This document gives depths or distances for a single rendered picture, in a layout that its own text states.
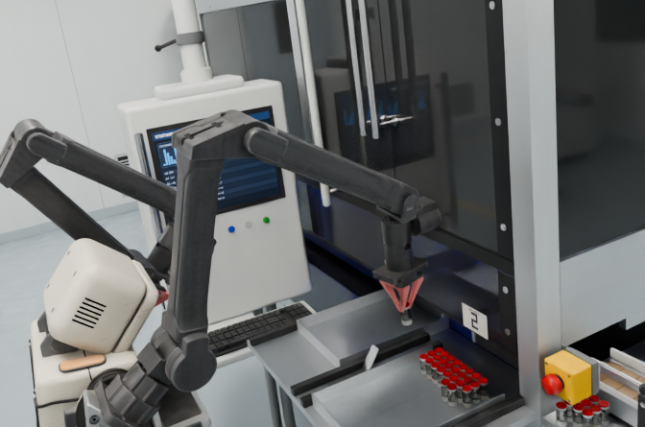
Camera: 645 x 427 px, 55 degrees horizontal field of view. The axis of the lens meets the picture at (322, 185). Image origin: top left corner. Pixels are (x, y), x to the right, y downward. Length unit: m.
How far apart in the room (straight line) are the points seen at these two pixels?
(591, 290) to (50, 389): 1.05
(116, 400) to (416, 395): 0.72
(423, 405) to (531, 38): 0.81
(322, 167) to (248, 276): 1.10
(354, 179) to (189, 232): 0.31
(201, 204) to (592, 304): 0.87
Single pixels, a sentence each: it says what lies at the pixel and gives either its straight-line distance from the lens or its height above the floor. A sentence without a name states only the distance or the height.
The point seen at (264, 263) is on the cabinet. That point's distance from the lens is 2.09.
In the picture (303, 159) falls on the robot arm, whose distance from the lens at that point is 1.01.
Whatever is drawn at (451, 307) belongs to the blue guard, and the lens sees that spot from 1.56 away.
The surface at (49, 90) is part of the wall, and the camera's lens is 6.41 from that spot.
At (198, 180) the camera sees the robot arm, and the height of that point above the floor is 1.54.
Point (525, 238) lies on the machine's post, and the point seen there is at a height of 1.27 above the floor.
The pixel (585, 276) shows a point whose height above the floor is 1.16.
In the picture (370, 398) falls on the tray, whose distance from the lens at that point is 1.51.
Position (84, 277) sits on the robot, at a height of 1.37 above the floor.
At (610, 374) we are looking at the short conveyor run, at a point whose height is 0.96.
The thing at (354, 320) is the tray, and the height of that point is 0.88.
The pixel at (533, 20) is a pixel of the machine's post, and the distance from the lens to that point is 1.17.
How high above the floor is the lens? 1.76
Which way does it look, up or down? 16 degrees down
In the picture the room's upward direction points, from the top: 8 degrees counter-clockwise
